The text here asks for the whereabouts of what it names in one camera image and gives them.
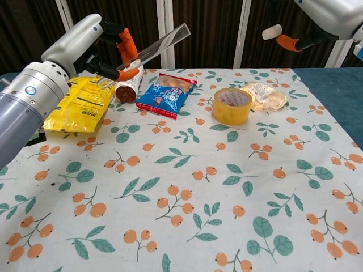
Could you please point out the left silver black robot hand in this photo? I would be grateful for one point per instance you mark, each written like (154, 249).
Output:
(76, 39)

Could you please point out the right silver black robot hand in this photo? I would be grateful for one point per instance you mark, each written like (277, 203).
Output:
(334, 17)

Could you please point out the small white stopper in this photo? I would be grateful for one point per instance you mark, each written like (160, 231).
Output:
(270, 32)

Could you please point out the clear glass test tube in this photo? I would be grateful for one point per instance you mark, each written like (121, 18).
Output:
(164, 45)

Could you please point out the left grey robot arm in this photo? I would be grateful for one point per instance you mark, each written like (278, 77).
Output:
(22, 113)

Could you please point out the yellow snack bag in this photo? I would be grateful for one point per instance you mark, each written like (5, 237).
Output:
(79, 110)

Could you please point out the white bottle with brown drink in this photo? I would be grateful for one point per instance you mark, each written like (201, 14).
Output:
(126, 95)

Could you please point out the clear bag of pale snacks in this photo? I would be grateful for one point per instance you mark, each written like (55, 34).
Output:
(269, 97)

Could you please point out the blue snack packet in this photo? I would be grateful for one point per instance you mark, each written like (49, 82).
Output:
(164, 97)

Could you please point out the dark pleated curtain backdrop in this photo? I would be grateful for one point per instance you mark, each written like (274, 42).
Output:
(210, 28)

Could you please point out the yellow packing tape roll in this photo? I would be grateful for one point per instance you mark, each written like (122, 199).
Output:
(231, 114)

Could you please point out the floral fruit print tablecloth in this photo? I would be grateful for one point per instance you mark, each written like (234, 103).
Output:
(181, 226)

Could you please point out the white partition frame post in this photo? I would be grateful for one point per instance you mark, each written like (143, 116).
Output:
(339, 54)
(164, 11)
(63, 11)
(242, 34)

